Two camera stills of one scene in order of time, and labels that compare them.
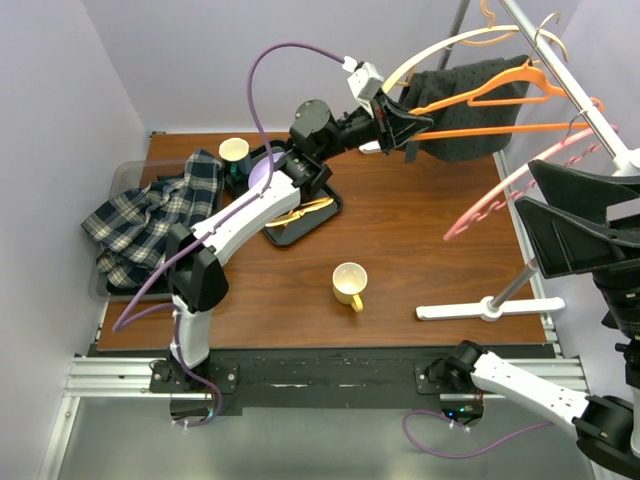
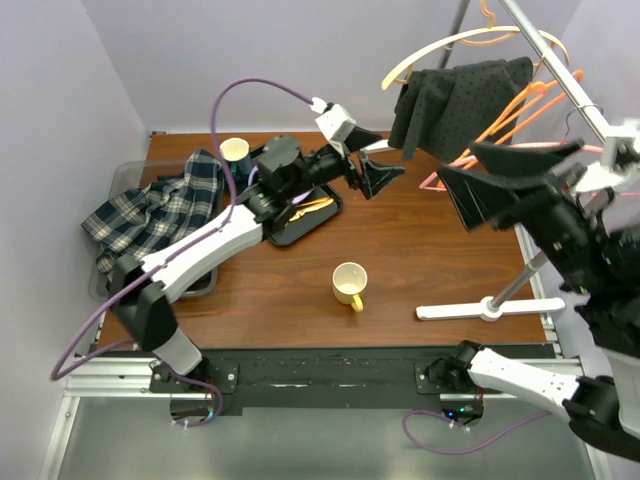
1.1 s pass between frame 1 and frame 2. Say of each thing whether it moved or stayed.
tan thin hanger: stayed
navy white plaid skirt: stayed
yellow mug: stayed
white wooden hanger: moved
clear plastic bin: stayed
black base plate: stayed
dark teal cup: stayed
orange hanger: moved
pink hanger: moved
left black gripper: moved
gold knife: stayed
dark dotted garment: stayed
